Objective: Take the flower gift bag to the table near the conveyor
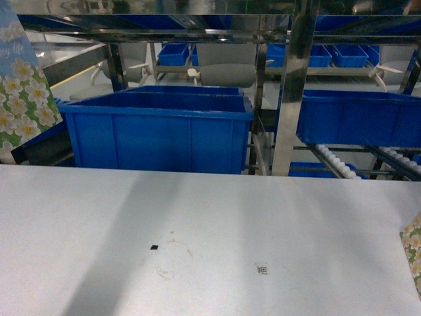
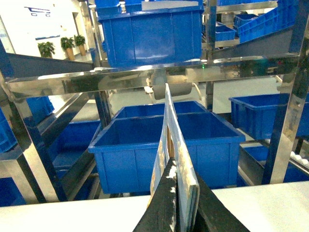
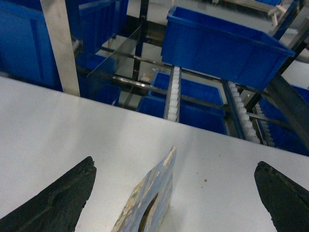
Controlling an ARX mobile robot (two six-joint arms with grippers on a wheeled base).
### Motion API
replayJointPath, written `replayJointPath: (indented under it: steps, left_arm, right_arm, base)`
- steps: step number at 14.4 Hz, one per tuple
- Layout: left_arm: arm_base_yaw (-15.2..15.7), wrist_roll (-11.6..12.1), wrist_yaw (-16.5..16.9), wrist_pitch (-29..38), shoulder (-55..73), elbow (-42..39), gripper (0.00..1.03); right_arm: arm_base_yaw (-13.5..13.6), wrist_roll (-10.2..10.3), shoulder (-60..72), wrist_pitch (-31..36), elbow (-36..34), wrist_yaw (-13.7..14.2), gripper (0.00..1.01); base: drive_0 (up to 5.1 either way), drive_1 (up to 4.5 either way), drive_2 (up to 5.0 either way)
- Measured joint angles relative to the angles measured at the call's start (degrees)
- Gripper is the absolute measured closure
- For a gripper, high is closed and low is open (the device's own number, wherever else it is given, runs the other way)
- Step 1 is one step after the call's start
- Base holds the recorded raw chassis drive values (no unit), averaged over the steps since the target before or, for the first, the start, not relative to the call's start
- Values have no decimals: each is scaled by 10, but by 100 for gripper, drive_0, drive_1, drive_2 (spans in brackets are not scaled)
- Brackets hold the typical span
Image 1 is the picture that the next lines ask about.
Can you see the flower gift bag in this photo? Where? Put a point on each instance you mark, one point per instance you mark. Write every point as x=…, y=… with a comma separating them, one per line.
x=27, y=105
x=410, y=238

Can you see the steel rack upright post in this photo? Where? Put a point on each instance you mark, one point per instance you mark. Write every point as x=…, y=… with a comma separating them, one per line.
x=301, y=33

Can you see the blue bin at right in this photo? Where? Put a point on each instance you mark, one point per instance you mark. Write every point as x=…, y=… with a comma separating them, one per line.
x=359, y=118

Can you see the blue bin behind table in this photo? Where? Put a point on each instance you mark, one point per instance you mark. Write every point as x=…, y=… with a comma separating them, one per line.
x=162, y=128

